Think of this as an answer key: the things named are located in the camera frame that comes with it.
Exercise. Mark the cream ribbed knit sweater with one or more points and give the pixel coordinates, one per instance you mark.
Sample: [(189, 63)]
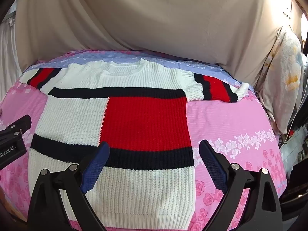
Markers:
[(144, 115)]

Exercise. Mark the pink and blue floral bedsheet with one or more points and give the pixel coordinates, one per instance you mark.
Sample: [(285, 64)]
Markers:
[(228, 120)]

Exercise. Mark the beige backdrop cloth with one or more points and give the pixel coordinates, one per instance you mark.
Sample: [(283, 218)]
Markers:
[(168, 16)]

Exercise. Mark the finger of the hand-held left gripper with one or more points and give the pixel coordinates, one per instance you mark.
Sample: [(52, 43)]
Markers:
[(22, 122)]

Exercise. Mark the white hanging cloth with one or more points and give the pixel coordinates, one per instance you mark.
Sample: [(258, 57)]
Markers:
[(8, 60)]

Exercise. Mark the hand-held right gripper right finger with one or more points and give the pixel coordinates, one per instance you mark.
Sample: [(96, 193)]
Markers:
[(213, 163)]

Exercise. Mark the pale floral hanging cloth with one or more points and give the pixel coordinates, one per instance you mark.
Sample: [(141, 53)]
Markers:
[(284, 77)]

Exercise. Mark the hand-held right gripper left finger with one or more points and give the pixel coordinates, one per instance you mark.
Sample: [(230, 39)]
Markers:
[(96, 166)]

